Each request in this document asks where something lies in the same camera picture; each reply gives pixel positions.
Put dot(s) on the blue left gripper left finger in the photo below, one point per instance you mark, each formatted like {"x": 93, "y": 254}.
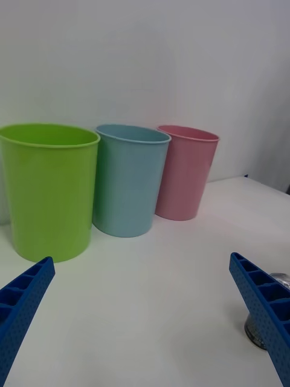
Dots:
{"x": 24, "y": 299}

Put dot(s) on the pale blue plastic bin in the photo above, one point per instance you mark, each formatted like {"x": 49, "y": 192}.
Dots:
{"x": 127, "y": 184}

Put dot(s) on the green plastic bin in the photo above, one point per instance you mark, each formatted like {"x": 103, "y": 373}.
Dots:
{"x": 49, "y": 193}

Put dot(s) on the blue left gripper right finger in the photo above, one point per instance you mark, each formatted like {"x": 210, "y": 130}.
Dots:
{"x": 269, "y": 311}

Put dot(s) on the black drink can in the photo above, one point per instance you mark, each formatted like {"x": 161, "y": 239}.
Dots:
{"x": 255, "y": 332}

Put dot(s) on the pink plastic bin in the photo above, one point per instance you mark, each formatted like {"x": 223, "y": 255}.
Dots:
{"x": 185, "y": 175}

